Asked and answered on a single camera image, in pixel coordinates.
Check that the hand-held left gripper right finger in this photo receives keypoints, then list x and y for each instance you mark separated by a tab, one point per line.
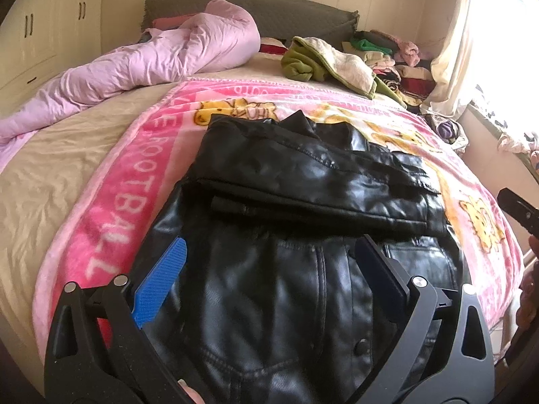
381	273

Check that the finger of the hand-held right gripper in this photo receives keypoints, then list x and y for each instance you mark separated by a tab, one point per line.
520	210

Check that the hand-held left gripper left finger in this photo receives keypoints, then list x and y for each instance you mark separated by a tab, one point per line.
162	275

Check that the black leather jacket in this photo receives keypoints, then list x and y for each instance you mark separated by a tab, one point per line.
294	176

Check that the pile of folded clothes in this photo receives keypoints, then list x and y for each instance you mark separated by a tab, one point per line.
404	75

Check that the person's right hand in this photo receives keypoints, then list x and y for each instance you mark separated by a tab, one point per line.
534	247

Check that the person's left hand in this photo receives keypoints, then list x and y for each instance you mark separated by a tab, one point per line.
191	393

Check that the white floral cloth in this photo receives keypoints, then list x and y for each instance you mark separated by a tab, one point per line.
513	134

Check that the pink printed blanket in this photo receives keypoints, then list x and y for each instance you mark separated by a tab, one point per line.
126	185

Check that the purple floral cloth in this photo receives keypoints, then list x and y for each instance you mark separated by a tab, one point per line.
446	131

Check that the beige bed sheet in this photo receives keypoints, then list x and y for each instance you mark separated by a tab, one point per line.
54	164

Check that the cream curtain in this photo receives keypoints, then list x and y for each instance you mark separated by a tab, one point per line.
452	59

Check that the green and cream blanket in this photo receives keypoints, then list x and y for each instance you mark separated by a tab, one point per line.
345	63

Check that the lilac duvet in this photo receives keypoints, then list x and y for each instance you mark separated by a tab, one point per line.
168	59

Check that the red and white pillow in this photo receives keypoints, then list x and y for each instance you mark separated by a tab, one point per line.
273	46

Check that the grey padded headboard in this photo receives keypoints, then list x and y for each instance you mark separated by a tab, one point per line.
294	17

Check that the white wardrobe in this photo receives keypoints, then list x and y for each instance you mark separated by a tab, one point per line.
46	29

